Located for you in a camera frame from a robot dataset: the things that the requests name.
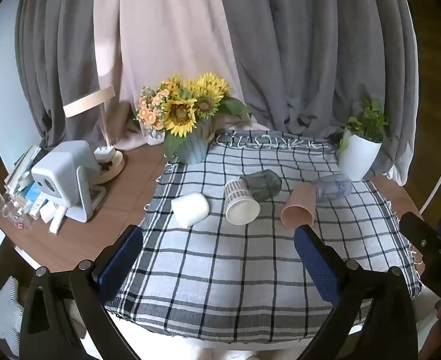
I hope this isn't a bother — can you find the pink cup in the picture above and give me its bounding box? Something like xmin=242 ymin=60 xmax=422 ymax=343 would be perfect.
xmin=280 ymin=184 xmax=316 ymax=229

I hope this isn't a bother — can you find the grey ribbed vase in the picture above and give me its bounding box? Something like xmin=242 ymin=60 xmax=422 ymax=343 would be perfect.
xmin=175 ymin=118 xmax=212 ymax=165

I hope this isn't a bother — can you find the dark grey clear cup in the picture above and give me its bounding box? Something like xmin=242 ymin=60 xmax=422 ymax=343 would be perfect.
xmin=239 ymin=169 xmax=283 ymax=202

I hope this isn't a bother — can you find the striped white cloth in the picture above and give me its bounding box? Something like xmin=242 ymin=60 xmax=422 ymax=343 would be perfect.
xmin=0 ymin=275 xmax=26 ymax=357

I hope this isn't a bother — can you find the sunflower bouquet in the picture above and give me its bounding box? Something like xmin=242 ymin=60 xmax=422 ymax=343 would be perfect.
xmin=136 ymin=73 xmax=252 ymax=158

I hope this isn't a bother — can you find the pink curtain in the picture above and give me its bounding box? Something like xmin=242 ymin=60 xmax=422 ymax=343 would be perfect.
xmin=93 ymin=0 xmax=266 ymax=151

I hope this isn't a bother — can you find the stack of books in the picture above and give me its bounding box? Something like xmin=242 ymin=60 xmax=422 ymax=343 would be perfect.
xmin=4 ymin=144 xmax=43 ymax=211

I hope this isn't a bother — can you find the striped paper cup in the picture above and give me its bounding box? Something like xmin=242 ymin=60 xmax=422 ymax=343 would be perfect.
xmin=223 ymin=179 xmax=261 ymax=226

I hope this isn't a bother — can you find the blue clear cup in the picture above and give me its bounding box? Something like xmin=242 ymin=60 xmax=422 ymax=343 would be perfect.
xmin=310 ymin=174 xmax=353 ymax=202

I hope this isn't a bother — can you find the white remote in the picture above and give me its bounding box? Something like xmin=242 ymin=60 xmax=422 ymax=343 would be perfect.
xmin=49 ymin=204 xmax=67 ymax=234

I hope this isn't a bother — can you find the grey curtain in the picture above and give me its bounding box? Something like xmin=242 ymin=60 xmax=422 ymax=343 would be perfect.
xmin=217 ymin=0 xmax=420 ymax=186
xmin=15 ymin=0 xmax=124 ymax=148

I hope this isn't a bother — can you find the white projector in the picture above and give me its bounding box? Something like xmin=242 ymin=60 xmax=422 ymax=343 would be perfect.
xmin=31 ymin=140 xmax=105 ymax=222

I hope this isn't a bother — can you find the green potted plant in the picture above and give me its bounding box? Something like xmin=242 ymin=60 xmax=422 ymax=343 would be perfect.
xmin=337 ymin=97 xmax=397 ymax=151

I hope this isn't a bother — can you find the white cup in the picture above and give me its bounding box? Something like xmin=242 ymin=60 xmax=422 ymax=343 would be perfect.
xmin=170 ymin=192 xmax=210 ymax=228

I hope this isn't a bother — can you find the checked cloth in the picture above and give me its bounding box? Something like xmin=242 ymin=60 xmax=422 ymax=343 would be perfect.
xmin=104 ymin=129 xmax=424 ymax=340

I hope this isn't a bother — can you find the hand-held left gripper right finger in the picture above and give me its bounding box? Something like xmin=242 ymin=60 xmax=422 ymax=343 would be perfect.
xmin=293 ymin=225 xmax=420 ymax=360

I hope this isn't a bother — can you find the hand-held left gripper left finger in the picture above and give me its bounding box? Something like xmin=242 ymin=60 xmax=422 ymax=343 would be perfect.
xmin=18 ymin=224 xmax=144 ymax=360

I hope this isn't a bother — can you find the white desk lamp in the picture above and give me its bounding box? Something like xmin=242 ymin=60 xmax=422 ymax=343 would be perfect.
xmin=62 ymin=85 xmax=126 ymax=185

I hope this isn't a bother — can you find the white plant pot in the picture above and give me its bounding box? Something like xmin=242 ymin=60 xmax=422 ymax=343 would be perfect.
xmin=338 ymin=127 xmax=382 ymax=181

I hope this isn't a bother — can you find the white power adapter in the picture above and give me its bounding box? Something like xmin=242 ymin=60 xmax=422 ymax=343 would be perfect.
xmin=93 ymin=146 xmax=116 ymax=164

